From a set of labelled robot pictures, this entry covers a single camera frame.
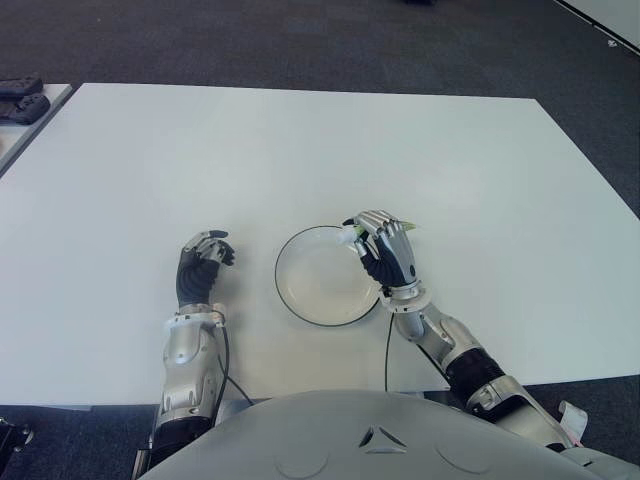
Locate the black game controller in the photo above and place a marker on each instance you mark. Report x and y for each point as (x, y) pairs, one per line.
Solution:
(20, 85)
(25, 109)

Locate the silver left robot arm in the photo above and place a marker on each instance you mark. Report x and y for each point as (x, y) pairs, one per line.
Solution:
(187, 360)

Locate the grey side table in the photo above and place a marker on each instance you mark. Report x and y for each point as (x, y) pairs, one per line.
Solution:
(30, 135)

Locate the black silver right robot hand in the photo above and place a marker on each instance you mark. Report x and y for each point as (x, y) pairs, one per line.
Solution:
(395, 260)

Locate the green white toothpaste tube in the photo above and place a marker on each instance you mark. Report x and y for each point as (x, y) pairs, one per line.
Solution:
(346, 236)

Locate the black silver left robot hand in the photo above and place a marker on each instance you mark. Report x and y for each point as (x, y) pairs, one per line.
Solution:
(195, 277)

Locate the white plate with black rim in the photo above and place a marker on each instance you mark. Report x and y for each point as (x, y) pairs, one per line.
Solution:
(320, 280)

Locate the grey robot torso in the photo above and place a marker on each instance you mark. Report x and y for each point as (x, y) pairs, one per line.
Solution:
(370, 440)

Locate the black device on floor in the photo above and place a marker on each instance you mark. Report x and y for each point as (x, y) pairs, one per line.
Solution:
(12, 434)

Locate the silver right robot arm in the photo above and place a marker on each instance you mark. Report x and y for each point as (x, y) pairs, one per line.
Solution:
(465, 360)

